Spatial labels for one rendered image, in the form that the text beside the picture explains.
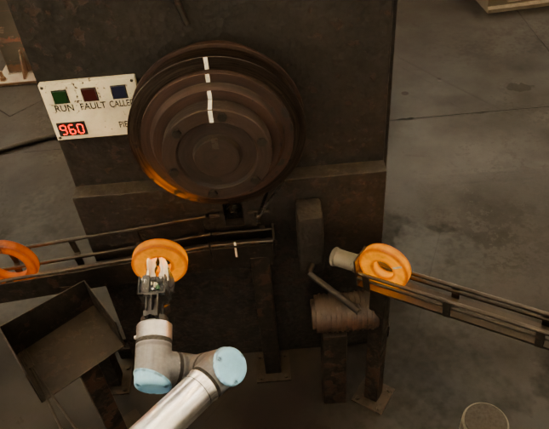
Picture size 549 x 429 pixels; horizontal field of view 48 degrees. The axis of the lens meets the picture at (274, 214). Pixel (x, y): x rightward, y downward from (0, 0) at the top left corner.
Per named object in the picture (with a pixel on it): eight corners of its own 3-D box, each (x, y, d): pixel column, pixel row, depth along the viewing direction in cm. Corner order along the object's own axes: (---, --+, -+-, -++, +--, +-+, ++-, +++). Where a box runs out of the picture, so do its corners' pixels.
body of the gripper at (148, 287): (166, 271, 159) (165, 315, 153) (173, 284, 167) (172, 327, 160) (137, 273, 159) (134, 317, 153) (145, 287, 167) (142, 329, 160)
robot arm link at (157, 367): (163, 397, 154) (126, 393, 149) (165, 349, 161) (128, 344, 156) (180, 387, 148) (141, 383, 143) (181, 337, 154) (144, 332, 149)
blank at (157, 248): (123, 243, 168) (122, 252, 165) (178, 232, 166) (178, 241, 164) (143, 281, 178) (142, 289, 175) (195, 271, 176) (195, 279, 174)
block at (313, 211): (297, 250, 207) (294, 197, 191) (321, 248, 207) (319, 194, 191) (300, 274, 199) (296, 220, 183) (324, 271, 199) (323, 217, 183)
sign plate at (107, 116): (59, 136, 178) (38, 81, 166) (148, 128, 178) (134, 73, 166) (57, 140, 176) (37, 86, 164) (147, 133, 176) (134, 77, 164)
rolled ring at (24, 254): (-35, 265, 194) (-32, 257, 196) (16, 294, 203) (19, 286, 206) (-3, 237, 185) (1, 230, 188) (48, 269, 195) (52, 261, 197)
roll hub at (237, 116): (174, 191, 169) (152, 104, 151) (275, 182, 169) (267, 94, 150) (172, 204, 165) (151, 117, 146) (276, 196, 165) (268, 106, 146)
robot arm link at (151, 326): (174, 345, 159) (137, 348, 159) (175, 327, 161) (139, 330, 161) (168, 333, 151) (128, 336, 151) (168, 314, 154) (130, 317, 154)
